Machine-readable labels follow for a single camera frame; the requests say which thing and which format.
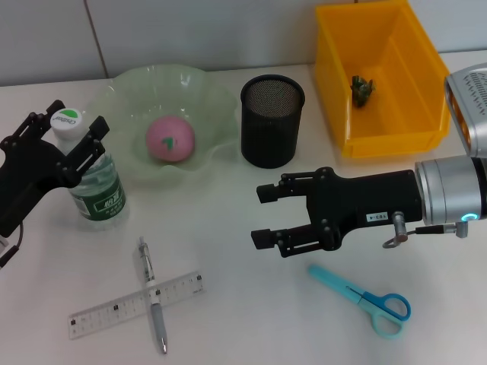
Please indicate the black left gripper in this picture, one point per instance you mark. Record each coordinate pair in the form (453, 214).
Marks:
(26, 178)

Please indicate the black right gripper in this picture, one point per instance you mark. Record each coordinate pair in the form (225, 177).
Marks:
(357, 201)

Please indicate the clear bottle with green label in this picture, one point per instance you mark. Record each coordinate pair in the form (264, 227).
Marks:
(102, 201)

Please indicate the pink peach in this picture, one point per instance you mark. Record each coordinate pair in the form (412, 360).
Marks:
(171, 138)

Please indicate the blue scissors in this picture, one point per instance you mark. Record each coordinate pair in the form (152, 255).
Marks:
(365, 298)

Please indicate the green plastic wrapper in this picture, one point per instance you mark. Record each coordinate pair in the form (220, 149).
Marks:
(362, 91)

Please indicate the green glass fruit plate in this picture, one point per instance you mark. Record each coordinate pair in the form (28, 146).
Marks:
(152, 87)

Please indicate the silver ballpoint pen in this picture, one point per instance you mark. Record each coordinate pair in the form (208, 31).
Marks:
(154, 304)

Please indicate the transparent plastic ruler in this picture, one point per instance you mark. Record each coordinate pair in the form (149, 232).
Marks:
(110, 311)

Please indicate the black mesh cup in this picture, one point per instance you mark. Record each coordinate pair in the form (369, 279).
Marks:
(270, 125)

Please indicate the yellow plastic storage bin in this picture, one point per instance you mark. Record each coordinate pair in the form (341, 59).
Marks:
(399, 121)

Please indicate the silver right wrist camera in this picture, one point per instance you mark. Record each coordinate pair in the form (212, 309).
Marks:
(472, 110)

